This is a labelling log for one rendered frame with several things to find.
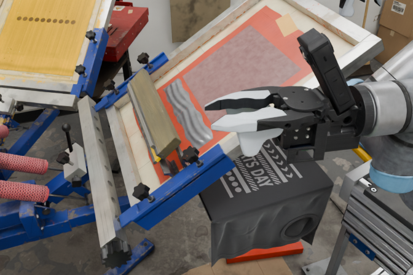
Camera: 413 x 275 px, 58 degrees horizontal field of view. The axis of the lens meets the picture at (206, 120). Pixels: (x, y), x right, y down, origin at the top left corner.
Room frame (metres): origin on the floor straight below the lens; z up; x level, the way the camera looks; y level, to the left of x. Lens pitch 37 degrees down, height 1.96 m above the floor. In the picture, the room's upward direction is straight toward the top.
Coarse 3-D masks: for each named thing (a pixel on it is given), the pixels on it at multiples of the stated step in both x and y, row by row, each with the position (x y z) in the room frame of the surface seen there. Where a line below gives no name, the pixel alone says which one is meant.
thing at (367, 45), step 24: (240, 0) 1.36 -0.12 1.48; (288, 0) 1.24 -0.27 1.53; (312, 0) 1.15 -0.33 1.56; (216, 24) 1.30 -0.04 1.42; (336, 24) 0.99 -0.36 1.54; (192, 48) 1.27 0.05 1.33; (360, 48) 0.87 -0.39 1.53; (384, 48) 0.87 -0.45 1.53; (120, 120) 1.08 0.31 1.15; (120, 144) 0.94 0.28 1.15
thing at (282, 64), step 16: (272, 48) 1.07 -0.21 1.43; (288, 48) 1.04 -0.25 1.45; (256, 64) 1.04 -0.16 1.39; (272, 64) 1.01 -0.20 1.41; (288, 64) 0.97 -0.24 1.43; (304, 64) 0.95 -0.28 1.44; (240, 80) 1.01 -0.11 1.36; (256, 80) 0.97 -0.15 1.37; (272, 80) 0.94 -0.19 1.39; (288, 80) 0.91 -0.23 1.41; (208, 96) 1.00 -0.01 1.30; (208, 112) 0.94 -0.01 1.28; (224, 112) 0.91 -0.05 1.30; (176, 128) 0.93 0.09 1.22; (208, 144) 0.82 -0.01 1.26; (176, 160) 0.81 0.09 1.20; (160, 176) 0.78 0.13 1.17
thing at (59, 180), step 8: (56, 176) 0.87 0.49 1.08; (64, 176) 0.85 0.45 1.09; (88, 176) 0.85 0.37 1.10; (48, 184) 0.85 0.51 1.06; (56, 184) 0.83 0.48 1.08; (64, 184) 0.82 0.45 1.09; (56, 192) 0.81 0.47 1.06; (64, 192) 0.82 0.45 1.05; (72, 192) 0.83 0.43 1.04; (56, 200) 0.81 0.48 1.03
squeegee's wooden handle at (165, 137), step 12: (144, 72) 1.12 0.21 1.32; (132, 84) 1.11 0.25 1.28; (144, 84) 1.06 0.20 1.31; (144, 96) 1.00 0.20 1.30; (156, 96) 0.97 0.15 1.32; (144, 108) 0.95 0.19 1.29; (156, 108) 0.92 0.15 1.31; (156, 120) 0.87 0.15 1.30; (168, 120) 0.85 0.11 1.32; (156, 132) 0.83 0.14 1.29; (168, 132) 0.80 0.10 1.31; (156, 144) 0.79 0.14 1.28; (168, 144) 0.76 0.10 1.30
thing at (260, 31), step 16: (256, 16) 1.28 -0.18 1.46; (272, 16) 1.23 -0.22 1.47; (240, 32) 1.24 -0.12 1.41; (256, 32) 1.19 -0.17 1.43; (272, 32) 1.15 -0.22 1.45; (224, 48) 1.19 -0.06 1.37; (240, 48) 1.15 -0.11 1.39; (256, 48) 1.11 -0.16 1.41; (192, 64) 1.20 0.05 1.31; (208, 64) 1.15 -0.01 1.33; (224, 64) 1.11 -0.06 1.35; (240, 64) 1.08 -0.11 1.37; (192, 80) 1.12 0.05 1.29; (208, 80) 1.08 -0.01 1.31; (224, 80) 1.04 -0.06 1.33; (160, 96) 1.12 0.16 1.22; (192, 96) 1.04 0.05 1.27
